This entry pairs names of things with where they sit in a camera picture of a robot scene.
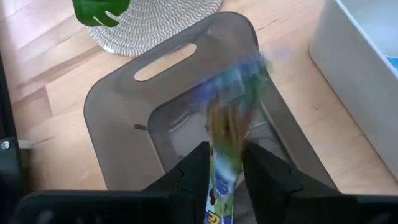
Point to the green leafy plant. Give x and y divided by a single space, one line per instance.
93 11

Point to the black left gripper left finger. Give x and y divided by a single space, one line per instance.
189 186

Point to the beige cylindrical peg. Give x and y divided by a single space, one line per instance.
26 144

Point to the smoke grey plastic bin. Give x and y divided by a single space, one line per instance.
118 124

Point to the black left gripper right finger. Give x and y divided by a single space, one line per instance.
273 193

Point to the white plastic bin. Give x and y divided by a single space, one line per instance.
351 71

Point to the grey woven round mat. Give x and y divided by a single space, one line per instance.
155 28

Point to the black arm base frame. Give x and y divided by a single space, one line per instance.
7 168

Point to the oatmeal raisin granola bar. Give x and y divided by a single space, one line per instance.
227 124

